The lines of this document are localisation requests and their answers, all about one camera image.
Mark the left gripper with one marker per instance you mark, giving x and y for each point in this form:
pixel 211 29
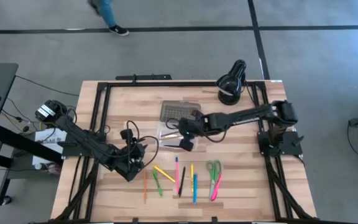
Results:
pixel 131 155

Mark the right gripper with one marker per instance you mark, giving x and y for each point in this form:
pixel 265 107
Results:
pixel 190 127

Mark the slim black pen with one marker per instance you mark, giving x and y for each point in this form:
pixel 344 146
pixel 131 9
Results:
pixel 172 145

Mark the olive yellow pencil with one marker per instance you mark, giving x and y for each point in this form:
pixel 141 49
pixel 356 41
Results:
pixel 170 137

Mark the clear plastic box base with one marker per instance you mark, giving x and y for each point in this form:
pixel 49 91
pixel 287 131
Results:
pixel 166 141

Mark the yellow highlighter with print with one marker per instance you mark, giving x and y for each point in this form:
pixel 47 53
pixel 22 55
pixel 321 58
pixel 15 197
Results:
pixel 192 174

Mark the yellow pen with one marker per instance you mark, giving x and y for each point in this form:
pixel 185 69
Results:
pixel 164 173

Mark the pink pen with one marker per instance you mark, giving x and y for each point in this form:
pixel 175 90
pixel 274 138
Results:
pixel 177 175

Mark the orange pencil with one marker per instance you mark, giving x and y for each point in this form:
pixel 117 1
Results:
pixel 145 186

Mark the green pen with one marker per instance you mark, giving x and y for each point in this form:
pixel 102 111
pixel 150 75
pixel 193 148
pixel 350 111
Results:
pixel 157 183

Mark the grey studded box lid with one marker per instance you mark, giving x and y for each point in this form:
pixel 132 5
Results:
pixel 176 110

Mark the black marker pen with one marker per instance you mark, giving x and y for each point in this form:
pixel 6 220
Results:
pixel 182 182

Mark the blue pen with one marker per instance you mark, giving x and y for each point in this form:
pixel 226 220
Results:
pixel 194 189

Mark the pink highlighter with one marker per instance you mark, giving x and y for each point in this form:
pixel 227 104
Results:
pixel 217 186

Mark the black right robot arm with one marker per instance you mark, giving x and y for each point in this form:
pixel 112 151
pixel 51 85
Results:
pixel 244 116

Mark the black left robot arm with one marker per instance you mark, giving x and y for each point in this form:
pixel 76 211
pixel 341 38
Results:
pixel 82 143

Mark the black table clamp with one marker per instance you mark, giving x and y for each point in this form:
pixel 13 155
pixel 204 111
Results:
pixel 135 221
pixel 214 220

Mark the black desk lamp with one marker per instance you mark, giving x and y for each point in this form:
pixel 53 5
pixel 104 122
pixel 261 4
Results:
pixel 228 85

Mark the black flat bar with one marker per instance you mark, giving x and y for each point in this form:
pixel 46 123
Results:
pixel 143 77

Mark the person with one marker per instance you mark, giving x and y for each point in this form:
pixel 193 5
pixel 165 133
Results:
pixel 106 12

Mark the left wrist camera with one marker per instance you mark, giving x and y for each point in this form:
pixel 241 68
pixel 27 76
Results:
pixel 126 134

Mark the black aluminium frame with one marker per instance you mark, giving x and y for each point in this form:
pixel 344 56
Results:
pixel 179 84

